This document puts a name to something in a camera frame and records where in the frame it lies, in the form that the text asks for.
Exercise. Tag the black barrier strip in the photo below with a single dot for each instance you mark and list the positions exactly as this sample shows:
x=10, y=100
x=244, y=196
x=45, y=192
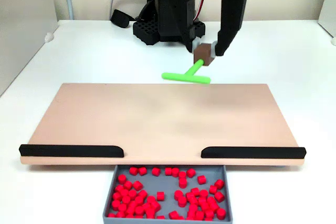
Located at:
x=68, y=151
x=252, y=152

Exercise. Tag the grey rectangular container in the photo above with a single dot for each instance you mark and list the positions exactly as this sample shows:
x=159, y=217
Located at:
x=168, y=184

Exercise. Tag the pink flat board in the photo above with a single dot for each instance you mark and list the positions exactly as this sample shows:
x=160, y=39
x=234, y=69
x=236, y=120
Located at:
x=157, y=119

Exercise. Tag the green T pusher brown block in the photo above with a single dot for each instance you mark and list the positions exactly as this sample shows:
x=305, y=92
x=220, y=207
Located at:
x=203, y=53

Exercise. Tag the small white bumper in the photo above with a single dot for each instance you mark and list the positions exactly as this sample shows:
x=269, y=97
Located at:
x=48, y=37

